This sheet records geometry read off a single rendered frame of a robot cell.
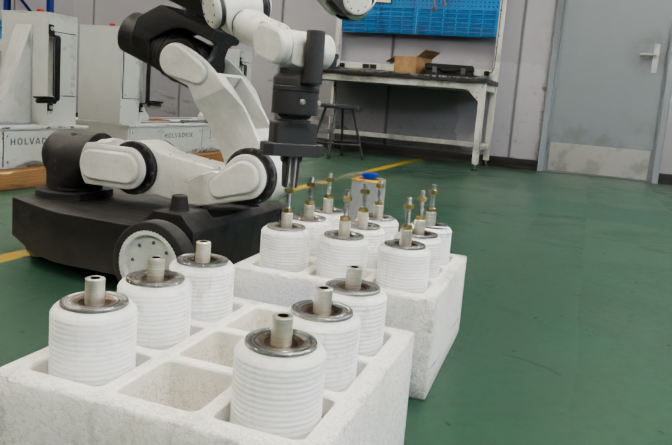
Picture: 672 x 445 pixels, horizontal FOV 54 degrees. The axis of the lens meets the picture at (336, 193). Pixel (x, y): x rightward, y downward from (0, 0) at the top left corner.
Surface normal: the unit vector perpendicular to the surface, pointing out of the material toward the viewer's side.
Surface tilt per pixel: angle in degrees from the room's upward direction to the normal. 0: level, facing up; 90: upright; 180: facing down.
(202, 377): 90
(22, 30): 70
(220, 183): 90
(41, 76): 90
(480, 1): 90
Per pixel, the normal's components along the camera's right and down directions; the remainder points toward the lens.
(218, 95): -0.19, 0.50
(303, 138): 0.37, 0.16
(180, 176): -0.36, 0.11
